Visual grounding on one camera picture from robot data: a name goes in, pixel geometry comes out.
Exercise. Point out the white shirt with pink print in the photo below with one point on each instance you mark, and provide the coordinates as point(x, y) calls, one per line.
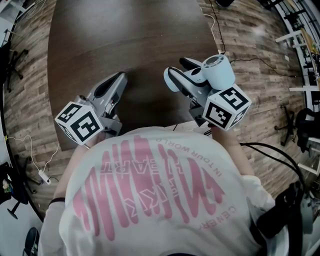
point(150, 237)

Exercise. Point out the white power strip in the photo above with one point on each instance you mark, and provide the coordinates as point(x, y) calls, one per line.
point(44, 177)

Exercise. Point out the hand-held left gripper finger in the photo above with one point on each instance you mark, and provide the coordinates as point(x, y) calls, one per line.
point(112, 97)
point(97, 90)

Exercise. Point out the white-frame wooden desk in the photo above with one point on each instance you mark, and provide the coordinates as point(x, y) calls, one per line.
point(308, 37)

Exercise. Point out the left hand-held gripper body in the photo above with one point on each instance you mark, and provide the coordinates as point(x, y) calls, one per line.
point(82, 126)

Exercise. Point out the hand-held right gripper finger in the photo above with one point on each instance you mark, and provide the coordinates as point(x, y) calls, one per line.
point(188, 63)
point(190, 90)

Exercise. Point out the black shoulder bag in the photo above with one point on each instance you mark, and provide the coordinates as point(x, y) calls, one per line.
point(287, 207)

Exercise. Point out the person's right forearm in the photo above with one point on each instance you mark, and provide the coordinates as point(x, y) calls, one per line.
point(232, 150)

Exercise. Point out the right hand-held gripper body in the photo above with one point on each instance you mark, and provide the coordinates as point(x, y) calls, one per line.
point(217, 115)

